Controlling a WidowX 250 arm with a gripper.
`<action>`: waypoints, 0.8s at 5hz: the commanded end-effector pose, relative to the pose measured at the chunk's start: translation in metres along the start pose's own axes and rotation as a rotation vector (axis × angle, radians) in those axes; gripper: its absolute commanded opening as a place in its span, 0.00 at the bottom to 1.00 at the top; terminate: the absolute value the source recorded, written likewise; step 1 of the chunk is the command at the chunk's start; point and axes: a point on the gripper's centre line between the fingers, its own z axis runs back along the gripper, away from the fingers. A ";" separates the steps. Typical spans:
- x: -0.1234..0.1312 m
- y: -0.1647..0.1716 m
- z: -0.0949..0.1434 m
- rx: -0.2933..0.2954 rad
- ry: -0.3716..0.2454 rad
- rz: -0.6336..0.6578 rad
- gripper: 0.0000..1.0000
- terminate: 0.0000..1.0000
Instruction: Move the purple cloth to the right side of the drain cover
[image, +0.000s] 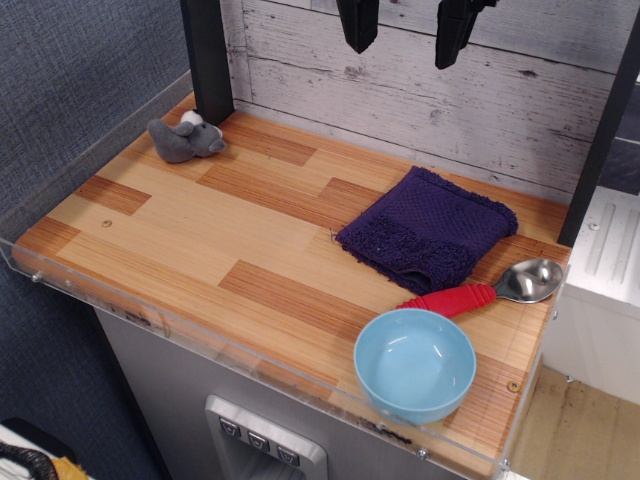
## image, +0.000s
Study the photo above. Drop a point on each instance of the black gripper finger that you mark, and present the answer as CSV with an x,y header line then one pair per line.
x,y
455,22
359,19

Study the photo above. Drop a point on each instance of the purple cloth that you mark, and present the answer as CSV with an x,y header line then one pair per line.
x,y
427,234

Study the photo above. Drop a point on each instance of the white ribbed drain board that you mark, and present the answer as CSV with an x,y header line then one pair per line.
x,y
605,255

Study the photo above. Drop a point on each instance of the grey plush elephant toy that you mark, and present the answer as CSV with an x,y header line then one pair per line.
x,y
192,137

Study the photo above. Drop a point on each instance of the light blue plastic bowl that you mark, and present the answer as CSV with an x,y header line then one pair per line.
x,y
414,365

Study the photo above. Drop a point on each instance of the grey toy fridge cabinet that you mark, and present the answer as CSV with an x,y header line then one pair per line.
x,y
269,394

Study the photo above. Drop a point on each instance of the silver dispenser button panel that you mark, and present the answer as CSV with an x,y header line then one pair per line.
x,y
249,446

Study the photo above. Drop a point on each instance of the black left vertical post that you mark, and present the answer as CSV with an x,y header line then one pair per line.
x,y
206,46

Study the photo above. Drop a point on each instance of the black vertical post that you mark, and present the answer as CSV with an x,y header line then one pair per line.
x,y
206,46
611,118

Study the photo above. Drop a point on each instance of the black right vertical post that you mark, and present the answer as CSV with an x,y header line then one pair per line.
x,y
611,118

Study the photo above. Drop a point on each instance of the red handled metal spoon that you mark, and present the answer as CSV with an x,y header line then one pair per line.
x,y
527,282

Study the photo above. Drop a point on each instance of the clear acrylic guard rail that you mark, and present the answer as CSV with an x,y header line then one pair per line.
x,y
222,276

